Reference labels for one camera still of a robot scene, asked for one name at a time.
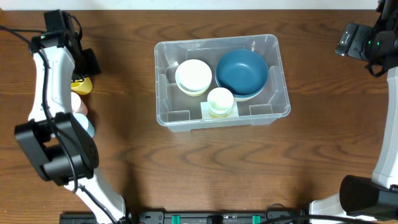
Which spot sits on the yellow small bowl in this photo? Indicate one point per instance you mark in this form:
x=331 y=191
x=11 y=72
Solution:
x=195 y=93

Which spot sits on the pink cup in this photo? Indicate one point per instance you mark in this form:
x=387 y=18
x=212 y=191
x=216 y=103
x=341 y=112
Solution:
x=78 y=105

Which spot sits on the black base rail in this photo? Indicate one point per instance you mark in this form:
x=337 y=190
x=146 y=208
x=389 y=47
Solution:
x=273 y=216

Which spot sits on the green cup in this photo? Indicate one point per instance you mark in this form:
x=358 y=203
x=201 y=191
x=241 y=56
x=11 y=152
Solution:
x=219 y=111

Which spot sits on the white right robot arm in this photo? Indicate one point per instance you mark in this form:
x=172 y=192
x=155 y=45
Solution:
x=362 y=199

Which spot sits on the white small bowl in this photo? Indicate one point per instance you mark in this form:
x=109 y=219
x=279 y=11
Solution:
x=193 y=74

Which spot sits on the yellow cup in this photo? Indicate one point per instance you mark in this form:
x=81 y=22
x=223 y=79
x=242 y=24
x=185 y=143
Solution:
x=214 y=115
x=82 y=87

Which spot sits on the cream white cup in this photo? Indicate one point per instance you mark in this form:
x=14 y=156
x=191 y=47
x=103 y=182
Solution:
x=220 y=99

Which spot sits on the beige large bowl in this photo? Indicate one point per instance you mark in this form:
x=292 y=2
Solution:
x=243 y=98

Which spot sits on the clear plastic storage bin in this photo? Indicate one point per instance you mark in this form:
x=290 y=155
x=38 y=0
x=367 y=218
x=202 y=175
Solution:
x=180 y=112

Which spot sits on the light grey small bowl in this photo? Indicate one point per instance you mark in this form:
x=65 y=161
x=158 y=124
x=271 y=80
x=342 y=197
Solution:
x=180 y=86

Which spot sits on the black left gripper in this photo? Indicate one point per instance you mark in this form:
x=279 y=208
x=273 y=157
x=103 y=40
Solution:
x=90 y=62

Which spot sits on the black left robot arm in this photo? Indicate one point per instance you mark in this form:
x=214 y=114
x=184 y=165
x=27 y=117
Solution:
x=56 y=144

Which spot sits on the light blue cup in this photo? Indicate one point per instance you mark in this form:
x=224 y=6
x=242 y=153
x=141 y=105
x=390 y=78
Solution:
x=85 y=123

